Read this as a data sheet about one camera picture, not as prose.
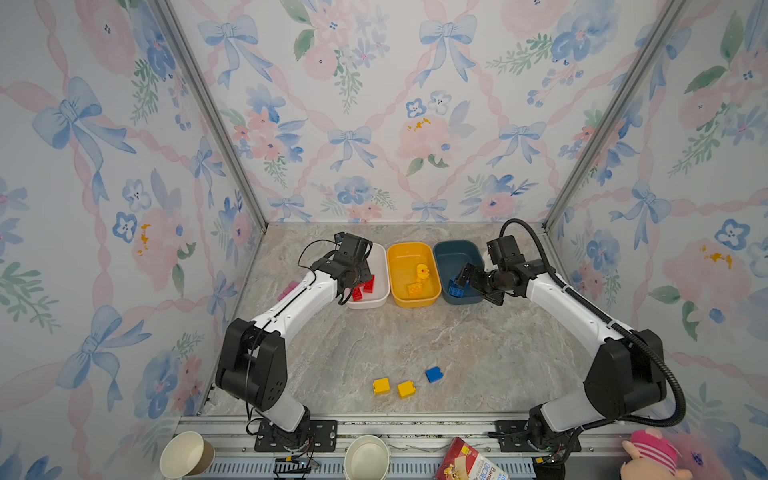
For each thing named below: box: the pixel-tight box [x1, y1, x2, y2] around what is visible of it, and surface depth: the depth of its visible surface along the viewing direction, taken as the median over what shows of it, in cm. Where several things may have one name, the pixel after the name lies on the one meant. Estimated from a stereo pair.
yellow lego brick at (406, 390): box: [397, 380, 417, 399], surface depth 81 cm
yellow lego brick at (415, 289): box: [407, 282, 423, 297], surface depth 102 cm
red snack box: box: [436, 437, 510, 480], surface depth 69 cm
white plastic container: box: [346, 243, 390, 310], surface depth 102 cm
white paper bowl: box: [344, 435, 390, 480], surface depth 72 cm
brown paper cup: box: [160, 430, 216, 479], surface depth 68 cm
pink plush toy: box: [620, 428, 693, 480], surface depth 68 cm
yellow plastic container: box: [387, 242, 442, 309], surface depth 105 cm
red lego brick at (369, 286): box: [363, 275, 375, 293], surface depth 102 cm
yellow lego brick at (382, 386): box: [372, 377, 391, 395], surface depth 82 cm
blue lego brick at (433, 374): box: [425, 366, 444, 383], surface depth 86 cm
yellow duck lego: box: [416, 264, 429, 283], surface depth 105 cm
